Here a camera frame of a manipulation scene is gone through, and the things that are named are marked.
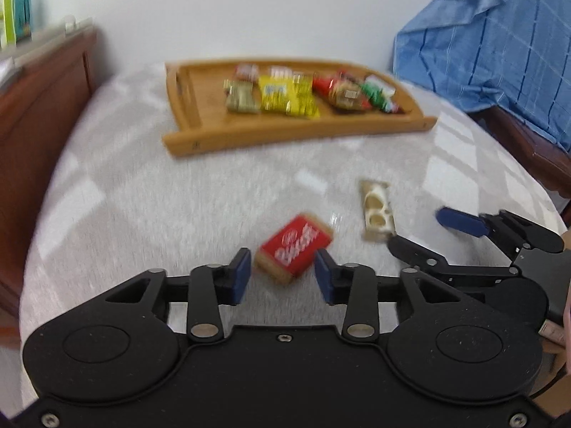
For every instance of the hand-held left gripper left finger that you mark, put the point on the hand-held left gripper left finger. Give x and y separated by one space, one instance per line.
241 276

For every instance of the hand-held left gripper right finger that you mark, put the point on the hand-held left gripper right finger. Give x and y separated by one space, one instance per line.
325 276

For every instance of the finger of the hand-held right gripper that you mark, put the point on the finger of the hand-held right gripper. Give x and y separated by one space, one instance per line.
459 222
428 261

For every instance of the red biscuit packet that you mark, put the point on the red biscuit packet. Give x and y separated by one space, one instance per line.
294 247

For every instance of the green pea packet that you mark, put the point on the green pea packet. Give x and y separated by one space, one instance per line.
379 93

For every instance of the wooden tray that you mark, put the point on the wooden tray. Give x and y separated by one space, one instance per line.
205 116

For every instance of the red pistachio bag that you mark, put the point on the red pistachio bag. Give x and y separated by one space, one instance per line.
343 93

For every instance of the gold foil snack packet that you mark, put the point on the gold foil snack packet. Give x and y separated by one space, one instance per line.
243 97

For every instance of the yellow snack packet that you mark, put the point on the yellow snack packet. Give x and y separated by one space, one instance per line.
275 94
304 96

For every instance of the red wafer packet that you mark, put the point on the red wafer packet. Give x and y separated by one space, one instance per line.
246 71

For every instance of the white pink snack packet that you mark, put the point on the white pink snack packet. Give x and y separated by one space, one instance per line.
279 72

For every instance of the person's right hand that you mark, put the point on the person's right hand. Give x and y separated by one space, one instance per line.
567 330

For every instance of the blue plaid cloth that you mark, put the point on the blue plaid cloth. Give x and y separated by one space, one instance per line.
504 44

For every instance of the brown wooden cabinet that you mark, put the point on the brown wooden cabinet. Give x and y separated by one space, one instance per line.
35 142

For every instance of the white flat tray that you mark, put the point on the white flat tray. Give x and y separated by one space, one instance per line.
58 35

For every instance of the teal bottle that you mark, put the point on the teal bottle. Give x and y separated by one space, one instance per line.
22 4

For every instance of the green bottle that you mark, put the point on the green bottle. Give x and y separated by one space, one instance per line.
6 13

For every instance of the brown wooden chair frame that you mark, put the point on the brown wooden chair frame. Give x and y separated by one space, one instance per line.
531 160

